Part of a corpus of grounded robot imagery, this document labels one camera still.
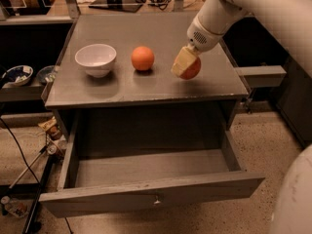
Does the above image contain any snack bag on floor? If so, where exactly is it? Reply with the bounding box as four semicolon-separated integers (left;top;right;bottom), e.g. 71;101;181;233
38;117;62;140

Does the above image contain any orange fruit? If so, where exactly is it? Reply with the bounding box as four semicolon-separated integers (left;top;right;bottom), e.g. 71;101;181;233
131;46;154;71

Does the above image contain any plastic bottle on floor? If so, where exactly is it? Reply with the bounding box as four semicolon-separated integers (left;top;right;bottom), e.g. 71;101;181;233
1;196;27;218

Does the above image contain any white ceramic bowl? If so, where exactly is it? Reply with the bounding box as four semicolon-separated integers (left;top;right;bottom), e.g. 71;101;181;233
75;44;117;78

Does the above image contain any grey side shelf block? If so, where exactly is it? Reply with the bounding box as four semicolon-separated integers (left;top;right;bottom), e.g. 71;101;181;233
235;65;287;88

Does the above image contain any black floor cable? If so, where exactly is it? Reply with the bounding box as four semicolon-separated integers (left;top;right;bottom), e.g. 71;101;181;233
0;117;42;184

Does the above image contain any small metal drawer knob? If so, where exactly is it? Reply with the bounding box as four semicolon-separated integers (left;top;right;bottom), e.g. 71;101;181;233
153;195;162;206

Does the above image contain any black tripod leg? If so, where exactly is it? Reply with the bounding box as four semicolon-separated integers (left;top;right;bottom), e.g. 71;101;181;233
22;156;55;234

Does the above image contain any grey open drawer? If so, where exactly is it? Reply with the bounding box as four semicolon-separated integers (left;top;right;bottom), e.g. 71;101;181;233
38;110;266;218

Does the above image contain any red apple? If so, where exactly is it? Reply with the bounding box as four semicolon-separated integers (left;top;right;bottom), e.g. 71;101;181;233
180;58;201;80

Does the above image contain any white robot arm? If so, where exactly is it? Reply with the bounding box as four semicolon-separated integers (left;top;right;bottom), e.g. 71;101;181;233
172;0;312;234

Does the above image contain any black monitor stand base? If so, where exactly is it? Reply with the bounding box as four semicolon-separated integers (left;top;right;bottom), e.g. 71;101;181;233
89;0;143;13

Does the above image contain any grey wooden cabinet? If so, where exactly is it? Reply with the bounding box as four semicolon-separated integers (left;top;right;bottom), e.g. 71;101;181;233
44;11;250;139

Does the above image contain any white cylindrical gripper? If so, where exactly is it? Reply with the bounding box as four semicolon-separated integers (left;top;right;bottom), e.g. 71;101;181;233
171;17;222;77

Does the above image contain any dark small bowl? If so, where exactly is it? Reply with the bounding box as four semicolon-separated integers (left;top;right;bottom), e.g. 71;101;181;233
36;65;58;85

